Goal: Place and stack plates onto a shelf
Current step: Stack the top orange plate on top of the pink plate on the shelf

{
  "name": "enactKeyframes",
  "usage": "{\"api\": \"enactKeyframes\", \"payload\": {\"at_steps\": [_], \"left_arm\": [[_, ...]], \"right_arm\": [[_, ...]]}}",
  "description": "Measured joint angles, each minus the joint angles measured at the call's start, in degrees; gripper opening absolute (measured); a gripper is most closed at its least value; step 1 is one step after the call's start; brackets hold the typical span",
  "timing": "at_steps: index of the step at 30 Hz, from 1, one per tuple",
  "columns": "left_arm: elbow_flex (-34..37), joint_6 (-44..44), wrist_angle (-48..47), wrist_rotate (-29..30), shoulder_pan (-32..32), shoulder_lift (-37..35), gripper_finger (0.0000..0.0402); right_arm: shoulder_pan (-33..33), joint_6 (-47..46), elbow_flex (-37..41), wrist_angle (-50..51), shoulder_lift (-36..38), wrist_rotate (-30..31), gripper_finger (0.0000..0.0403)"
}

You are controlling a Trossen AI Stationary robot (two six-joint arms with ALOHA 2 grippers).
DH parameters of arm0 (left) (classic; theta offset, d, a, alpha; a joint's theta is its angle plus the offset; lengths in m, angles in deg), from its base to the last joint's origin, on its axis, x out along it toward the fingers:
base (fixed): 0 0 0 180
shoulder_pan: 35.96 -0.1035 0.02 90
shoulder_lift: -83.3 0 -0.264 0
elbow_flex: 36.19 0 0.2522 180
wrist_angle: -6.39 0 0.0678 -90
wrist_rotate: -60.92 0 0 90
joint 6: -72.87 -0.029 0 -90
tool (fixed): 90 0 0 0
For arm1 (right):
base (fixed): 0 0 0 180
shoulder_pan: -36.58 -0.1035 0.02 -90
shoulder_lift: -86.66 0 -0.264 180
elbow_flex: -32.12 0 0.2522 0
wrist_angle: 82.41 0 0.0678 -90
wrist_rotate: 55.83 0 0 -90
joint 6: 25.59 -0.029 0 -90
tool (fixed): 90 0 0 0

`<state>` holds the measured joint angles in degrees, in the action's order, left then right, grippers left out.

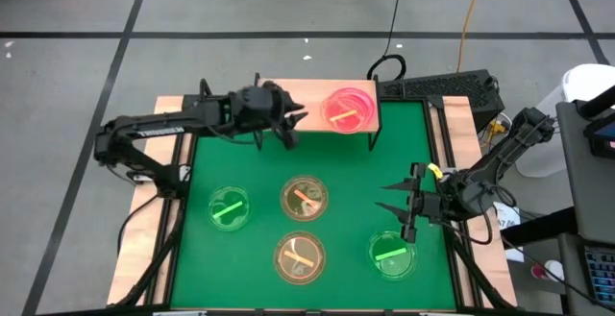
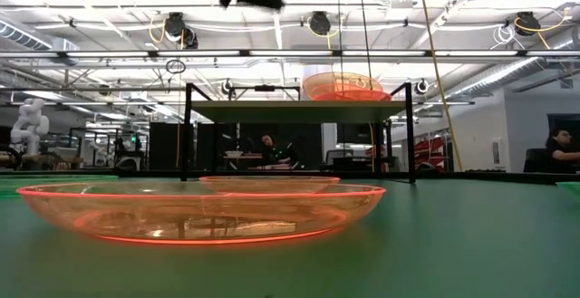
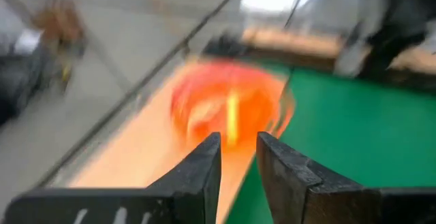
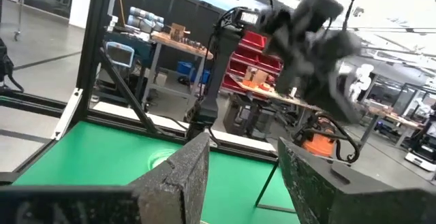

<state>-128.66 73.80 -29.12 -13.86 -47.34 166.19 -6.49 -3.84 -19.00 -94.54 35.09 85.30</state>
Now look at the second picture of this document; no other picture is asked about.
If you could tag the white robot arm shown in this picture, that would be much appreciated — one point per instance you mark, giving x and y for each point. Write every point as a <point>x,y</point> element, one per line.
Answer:
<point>29,126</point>

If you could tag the person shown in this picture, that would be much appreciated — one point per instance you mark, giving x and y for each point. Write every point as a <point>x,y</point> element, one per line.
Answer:
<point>276,153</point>
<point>559,153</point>

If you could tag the black monitor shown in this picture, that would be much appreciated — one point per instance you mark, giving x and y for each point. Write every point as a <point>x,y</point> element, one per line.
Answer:
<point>354,133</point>

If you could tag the red storage rack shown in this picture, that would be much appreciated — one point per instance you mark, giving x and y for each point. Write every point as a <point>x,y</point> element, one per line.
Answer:
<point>430,153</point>

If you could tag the green translucent plastic plate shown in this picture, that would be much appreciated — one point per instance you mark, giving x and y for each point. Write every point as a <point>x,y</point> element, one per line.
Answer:
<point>27,182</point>

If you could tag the black office chair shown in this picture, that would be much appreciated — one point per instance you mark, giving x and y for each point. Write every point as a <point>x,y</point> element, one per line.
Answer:
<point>534,160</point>

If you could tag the black frame wooden shelf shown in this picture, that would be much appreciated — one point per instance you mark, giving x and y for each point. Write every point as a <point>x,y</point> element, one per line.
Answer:
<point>294,112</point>

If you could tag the silver round ceiling duct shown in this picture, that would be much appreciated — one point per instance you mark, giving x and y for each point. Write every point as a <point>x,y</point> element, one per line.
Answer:
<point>498,74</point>

